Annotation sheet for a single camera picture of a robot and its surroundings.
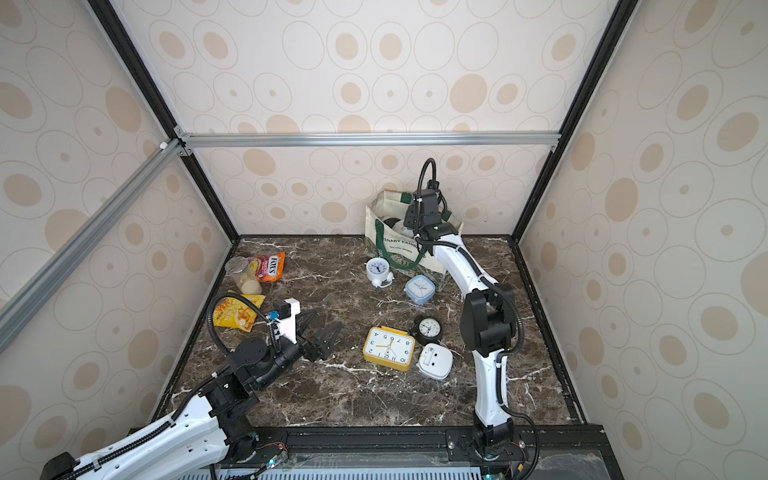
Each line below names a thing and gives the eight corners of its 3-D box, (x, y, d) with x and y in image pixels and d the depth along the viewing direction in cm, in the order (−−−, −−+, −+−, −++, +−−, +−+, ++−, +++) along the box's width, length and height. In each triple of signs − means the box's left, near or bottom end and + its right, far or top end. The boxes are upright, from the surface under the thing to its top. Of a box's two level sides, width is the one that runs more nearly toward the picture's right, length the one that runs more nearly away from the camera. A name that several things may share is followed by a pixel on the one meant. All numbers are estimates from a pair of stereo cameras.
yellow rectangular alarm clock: (359, 359, 90) (358, 355, 87) (370, 327, 97) (369, 322, 94) (409, 372, 88) (410, 367, 85) (416, 338, 95) (417, 332, 92)
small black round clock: (411, 345, 93) (411, 339, 90) (410, 322, 98) (410, 315, 95) (441, 345, 93) (443, 339, 90) (439, 322, 98) (440, 316, 95)
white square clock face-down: (419, 379, 86) (420, 375, 83) (417, 347, 92) (418, 343, 89) (453, 379, 86) (455, 375, 83) (449, 348, 92) (451, 343, 89)
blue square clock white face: (418, 308, 102) (418, 302, 99) (401, 289, 106) (401, 283, 104) (437, 295, 105) (439, 289, 102) (420, 277, 110) (421, 271, 107)
